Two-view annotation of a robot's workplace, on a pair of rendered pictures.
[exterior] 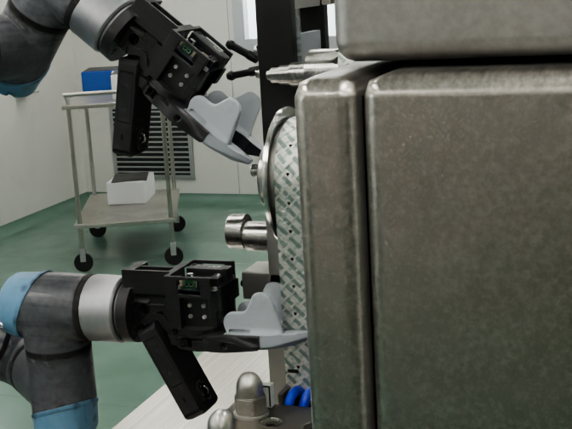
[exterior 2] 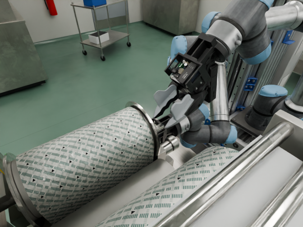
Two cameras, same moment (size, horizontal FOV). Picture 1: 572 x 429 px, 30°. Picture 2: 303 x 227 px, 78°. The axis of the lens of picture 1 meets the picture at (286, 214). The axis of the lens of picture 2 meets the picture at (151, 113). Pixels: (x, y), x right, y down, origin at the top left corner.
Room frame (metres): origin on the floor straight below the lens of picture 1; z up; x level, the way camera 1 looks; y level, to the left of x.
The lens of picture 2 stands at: (1.33, -0.26, 1.58)
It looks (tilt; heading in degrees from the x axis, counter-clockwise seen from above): 41 degrees down; 123
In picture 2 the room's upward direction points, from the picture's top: straight up
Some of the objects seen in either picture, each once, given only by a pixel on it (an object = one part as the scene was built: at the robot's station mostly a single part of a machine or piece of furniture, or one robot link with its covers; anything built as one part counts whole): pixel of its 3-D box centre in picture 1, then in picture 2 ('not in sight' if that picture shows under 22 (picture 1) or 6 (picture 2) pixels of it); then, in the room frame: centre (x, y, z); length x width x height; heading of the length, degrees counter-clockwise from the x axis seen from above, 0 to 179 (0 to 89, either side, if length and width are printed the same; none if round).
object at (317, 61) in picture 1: (333, 73); not in sight; (1.37, -0.07, 1.34); 0.06 x 0.06 x 0.06; 70
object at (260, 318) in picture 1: (265, 319); not in sight; (1.06, 0.03, 1.11); 0.09 x 0.03 x 0.06; 69
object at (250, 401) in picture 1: (249, 392); not in sight; (1.01, 0.05, 1.05); 0.04 x 0.04 x 0.04
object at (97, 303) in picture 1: (115, 307); (178, 124); (1.14, 0.20, 1.11); 0.08 x 0.05 x 0.08; 160
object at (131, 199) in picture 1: (126, 162); not in sight; (5.91, 0.88, 0.51); 0.91 x 0.58 x 1.02; 4
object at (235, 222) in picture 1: (238, 231); (172, 143); (1.19, 0.06, 1.18); 0.04 x 0.02 x 0.04; 160
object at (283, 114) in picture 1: (288, 175); (140, 129); (1.13, -0.01, 1.25); 0.15 x 0.01 x 0.15; 160
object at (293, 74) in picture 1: (288, 74); not in sight; (1.39, -0.01, 1.34); 0.06 x 0.03 x 0.03; 70
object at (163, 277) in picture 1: (180, 306); (160, 132); (1.11, 0.12, 1.12); 0.12 x 0.08 x 0.09; 70
